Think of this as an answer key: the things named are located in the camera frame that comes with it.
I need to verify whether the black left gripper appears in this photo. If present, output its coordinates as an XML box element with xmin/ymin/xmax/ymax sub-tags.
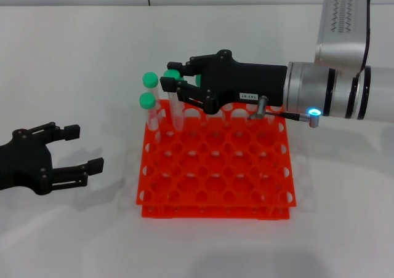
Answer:
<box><xmin>0</xmin><ymin>122</ymin><xmax>105</xmax><ymax>196</ymax></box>

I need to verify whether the orange plastic test tube rack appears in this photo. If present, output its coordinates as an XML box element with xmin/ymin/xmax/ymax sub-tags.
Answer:
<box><xmin>135</xmin><ymin>98</ymin><xmax>297</xmax><ymax>220</ymax></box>

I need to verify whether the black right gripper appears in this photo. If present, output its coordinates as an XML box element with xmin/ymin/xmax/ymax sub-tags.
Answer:
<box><xmin>159</xmin><ymin>49</ymin><xmax>289</xmax><ymax>115</ymax></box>

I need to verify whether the black right arm connector cable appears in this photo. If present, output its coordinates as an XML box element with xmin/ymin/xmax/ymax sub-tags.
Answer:
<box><xmin>247</xmin><ymin>95</ymin><xmax>323</xmax><ymax>128</ymax></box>

